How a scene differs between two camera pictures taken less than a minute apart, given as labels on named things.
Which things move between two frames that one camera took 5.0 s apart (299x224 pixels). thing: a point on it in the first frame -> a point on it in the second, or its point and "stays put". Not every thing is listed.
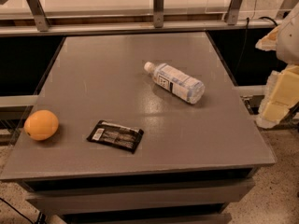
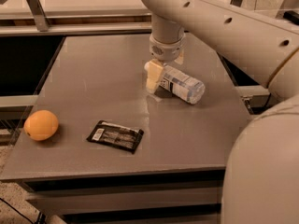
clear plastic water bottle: x=176 y=82 stays put
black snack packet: x=116 y=135 stays put
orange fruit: x=41 y=125 stays put
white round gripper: x=289 y=42 -> x=165 y=50
